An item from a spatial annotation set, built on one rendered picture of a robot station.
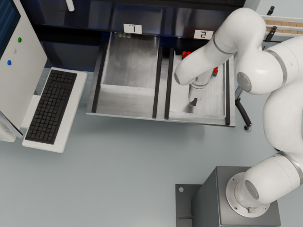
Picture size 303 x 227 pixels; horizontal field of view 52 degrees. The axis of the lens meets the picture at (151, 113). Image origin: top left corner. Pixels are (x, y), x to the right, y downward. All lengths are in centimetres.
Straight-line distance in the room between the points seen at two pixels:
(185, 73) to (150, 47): 57
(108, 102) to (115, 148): 88
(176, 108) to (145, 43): 41
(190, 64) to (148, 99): 45
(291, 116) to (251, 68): 19
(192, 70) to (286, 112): 37
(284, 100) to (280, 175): 25
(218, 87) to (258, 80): 81
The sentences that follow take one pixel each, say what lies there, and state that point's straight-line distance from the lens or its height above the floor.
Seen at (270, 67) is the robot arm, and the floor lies 160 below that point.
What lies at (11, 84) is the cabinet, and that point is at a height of 102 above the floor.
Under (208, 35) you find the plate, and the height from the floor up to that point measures 102.
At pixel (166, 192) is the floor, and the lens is 223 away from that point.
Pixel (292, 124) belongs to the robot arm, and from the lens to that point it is 90.
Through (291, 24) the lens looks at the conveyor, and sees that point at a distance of 185.
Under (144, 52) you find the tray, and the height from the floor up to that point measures 88.
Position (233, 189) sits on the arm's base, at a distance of 139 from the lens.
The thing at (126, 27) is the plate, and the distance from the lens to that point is 154.
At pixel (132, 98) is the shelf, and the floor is 88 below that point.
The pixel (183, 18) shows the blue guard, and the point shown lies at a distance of 146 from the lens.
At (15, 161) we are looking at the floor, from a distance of 247.
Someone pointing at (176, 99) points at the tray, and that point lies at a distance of 149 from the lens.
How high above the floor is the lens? 219
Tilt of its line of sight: 65 degrees down
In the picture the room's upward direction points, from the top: 2 degrees clockwise
